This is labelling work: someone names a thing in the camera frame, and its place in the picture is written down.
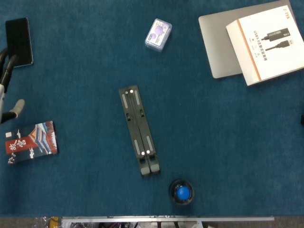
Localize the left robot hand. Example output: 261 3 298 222
0 47 26 124

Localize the white cable product box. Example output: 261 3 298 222
225 4 304 86

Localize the red illustrated book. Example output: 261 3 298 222
4 120 59 165

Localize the silver closed laptop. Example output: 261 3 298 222
198 0 297 79

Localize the crinkled clear plastic wrap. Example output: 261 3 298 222
33 216 63 228

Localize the teal table cloth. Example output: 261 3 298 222
0 0 304 217

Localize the small clear plastic case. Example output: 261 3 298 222
144 18 172 53

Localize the black smartphone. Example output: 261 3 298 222
5 17 34 68

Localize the black folding laptop stand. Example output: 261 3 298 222
118 85 161 176

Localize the dark bottle with blue cap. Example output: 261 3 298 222
169 178 195 205

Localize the aluminium frame rail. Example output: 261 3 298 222
61 215 275 223

